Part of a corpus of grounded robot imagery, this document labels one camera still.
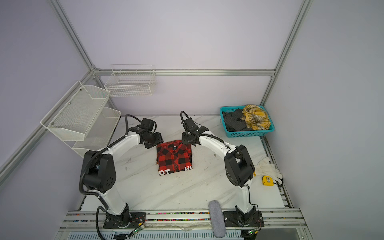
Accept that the red black plaid shirt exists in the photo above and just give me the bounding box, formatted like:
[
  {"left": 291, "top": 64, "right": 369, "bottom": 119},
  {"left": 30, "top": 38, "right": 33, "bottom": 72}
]
[{"left": 157, "top": 140, "right": 193, "bottom": 176}]

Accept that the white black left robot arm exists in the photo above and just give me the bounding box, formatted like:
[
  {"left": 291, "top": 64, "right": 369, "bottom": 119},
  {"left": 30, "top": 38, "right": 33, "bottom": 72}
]
[{"left": 79, "top": 115, "right": 164, "bottom": 229}]

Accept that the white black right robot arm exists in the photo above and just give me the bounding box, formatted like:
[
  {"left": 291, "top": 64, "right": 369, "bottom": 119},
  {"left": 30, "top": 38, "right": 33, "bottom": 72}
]
[{"left": 180, "top": 111, "right": 265, "bottom": 231}]

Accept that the dark grey shirt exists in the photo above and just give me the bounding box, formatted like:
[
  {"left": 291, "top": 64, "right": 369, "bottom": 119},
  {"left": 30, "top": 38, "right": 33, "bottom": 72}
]
[{"left": 222, "top": 109, "right": 252, "bottom": 132}]

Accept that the teal plastic basket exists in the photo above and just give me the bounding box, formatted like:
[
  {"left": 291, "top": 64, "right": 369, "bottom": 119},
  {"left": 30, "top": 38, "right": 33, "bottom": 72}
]
[{"left": 220, "top": 106, "right": 275, "bottom": 138}]

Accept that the white mesh lower shelf bin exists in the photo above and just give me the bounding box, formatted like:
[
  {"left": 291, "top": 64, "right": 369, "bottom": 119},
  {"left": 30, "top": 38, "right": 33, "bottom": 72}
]
[{"left": 72, "top": 107, "right": 121, "bottom": 157}]

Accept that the white mesh shelf bin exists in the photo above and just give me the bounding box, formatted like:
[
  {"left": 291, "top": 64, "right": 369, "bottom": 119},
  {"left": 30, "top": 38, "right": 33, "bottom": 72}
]
[
  {"left": 72, "top": 107, "right": 121, "bottom": 157},
  {"left": 40, "top": 81, "right": 110, "bottom": 142}
]

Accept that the yellow plaid shirt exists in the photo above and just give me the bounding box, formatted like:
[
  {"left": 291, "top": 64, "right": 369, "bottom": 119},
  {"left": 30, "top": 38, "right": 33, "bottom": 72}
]
[{"left": 242, "top": 105, "right": 272, "bottom": 131}]

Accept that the white work glove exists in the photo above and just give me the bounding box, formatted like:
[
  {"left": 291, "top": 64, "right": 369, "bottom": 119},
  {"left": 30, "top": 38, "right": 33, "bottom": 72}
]
[{"left": 254, "top": 157, "right": 283, "bottom": 185}]

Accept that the white mesh upper shelf bin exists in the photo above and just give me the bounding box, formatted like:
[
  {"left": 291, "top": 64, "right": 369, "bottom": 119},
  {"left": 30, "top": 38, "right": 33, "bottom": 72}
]
[{"left": 40, "top": 81, "right": 110, "bottom": 142}]

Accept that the grey foam microphone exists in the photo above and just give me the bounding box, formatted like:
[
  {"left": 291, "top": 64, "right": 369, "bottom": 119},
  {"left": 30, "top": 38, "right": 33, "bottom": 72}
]
[{"left": 209, "top": 201, "right": 226, "bottom": 238}]

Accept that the yellow tape measure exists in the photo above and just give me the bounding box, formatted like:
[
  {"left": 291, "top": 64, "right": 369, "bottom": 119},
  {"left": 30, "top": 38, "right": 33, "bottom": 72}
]
[{"left": 262, "top": 176, "right": 275, "bottom": 187}]

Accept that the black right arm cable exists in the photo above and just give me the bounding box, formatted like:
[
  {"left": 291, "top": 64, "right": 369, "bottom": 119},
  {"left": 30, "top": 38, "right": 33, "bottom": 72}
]
[{"left": 179, "top": 110, "right": 259, "bottom": 211}]

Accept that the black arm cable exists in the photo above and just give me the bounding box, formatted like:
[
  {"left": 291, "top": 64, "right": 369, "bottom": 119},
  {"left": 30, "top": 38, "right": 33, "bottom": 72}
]
[
  {"left": 179, "top": 110, "right": 259, "bottom": 211},
  {"left": 78, "top": 113, "right": 143, "bottom": 240}
]

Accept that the white wire wall basket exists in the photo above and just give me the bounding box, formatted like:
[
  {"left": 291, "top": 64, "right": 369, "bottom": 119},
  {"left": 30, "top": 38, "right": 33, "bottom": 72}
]
[{"left": 105, "top": 65, "right": 157, "bottom": 97}]

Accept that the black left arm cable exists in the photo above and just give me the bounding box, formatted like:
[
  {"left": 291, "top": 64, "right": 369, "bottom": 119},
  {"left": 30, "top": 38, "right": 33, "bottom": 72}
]
[{"left": 78, "top": 113, "right": 143, "bottom": 240}]

